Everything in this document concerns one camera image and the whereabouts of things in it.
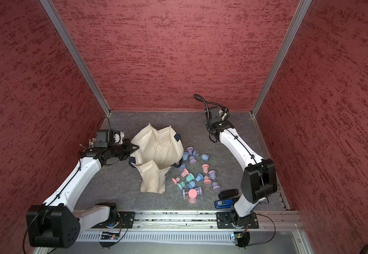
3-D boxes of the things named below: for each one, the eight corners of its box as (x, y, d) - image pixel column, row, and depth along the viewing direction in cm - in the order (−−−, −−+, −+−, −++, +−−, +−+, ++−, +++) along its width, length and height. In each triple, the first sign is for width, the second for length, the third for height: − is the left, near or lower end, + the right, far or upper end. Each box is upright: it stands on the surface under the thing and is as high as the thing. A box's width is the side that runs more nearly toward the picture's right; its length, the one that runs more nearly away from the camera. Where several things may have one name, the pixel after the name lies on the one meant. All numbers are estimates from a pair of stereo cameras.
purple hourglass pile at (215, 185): (213, 190, 85) (214, 188, 83) (208, 172, 92) (208, 170, 89) (220, 189, 85) (221, 187, 83) (214, 171, 92) (215, 169, 90)
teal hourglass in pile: (180, 190, 84) (180, 188, 82) (177, 185, 86) (176, 183, 84) (195, 178, 89) (195, 176, 87) (191, 173, 91) (191, 172, 88)
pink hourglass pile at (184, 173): (175, 185, 86) (174, 183, 84) (171, 180, 88) (171, 178, 86) (189, 174, 90) (189, 172, 88) (185, 169, 92) (185, 167, 90)
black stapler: (219, 200, 82) (221, 198, 79) (217, 194, 84) (218, 191, 81) (237, 194, 84) (238, 192, 81) (234, 188, 86) (235, 186, 83)
